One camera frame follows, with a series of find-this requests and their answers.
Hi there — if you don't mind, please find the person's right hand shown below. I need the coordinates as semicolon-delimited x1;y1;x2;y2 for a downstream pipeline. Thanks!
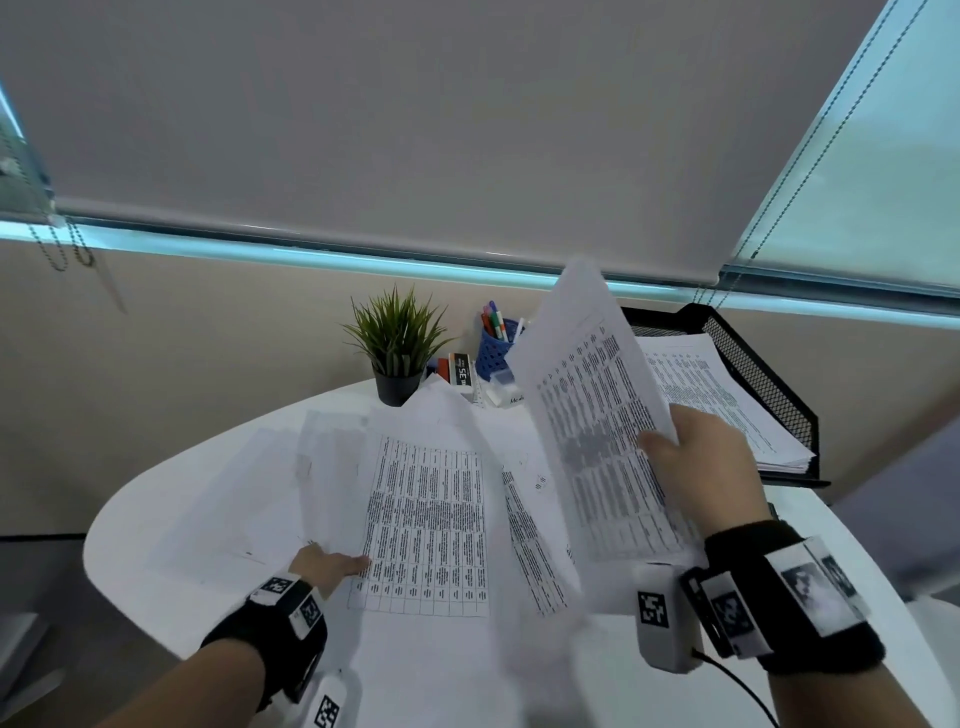
637;403;774;541

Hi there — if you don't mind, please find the person's left hand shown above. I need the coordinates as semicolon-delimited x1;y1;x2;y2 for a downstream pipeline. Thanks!
288;545;373;601

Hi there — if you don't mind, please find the printed paper bundle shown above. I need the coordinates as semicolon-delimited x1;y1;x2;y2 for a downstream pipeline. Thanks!
506;254;710;571
637;333;817;475

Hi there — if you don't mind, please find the pile of papers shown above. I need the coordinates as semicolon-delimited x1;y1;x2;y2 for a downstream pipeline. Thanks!
146;378;601;728

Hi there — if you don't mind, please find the black mesh paper tray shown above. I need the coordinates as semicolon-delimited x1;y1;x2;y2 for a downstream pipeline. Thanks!
618;302;832;490

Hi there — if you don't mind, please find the person's left forearm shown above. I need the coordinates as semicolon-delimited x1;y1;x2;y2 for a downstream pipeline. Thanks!
97;641;268;728

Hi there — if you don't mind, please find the person's right forearm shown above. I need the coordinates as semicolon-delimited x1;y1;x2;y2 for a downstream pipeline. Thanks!
768;659;939;728

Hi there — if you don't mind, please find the black right wristband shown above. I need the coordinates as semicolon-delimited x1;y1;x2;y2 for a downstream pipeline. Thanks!
680;519;886;676

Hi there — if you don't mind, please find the black wristband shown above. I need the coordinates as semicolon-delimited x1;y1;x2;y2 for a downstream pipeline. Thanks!
200;573;330;714
680;519;886;676

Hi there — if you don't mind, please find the black left wristband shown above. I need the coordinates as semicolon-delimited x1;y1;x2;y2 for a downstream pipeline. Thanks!
200;573;330;714

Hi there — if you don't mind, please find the potted green plant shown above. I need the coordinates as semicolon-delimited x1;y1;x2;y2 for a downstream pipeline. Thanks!
341;284;455;409

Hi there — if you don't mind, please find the white table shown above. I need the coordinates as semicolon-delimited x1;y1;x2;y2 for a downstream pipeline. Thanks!
82;378;960;728

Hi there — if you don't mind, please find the blue pen holder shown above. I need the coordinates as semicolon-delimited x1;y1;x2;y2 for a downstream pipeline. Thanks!
478;318;523;384

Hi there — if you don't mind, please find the grey low cabinet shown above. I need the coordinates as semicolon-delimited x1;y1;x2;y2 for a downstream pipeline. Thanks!
0;536;85;728

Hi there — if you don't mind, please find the glass window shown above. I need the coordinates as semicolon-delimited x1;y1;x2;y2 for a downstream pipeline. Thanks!
0;0;960;333

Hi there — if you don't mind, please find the wide grey roller blind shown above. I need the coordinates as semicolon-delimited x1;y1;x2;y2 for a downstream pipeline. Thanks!
0;0;894;288

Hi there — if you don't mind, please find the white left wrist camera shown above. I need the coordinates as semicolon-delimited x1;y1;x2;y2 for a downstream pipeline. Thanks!
303;671;361;728

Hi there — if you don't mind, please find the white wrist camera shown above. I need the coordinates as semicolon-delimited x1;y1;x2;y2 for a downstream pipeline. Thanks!
633;562;705;674
303;671;361;728

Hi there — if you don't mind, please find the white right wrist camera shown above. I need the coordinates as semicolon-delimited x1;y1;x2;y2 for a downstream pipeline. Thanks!
633;562;705;674

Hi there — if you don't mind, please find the metal bead chain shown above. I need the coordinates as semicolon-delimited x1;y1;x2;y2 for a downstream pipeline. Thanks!
28;215;97;274
697;0;931;310

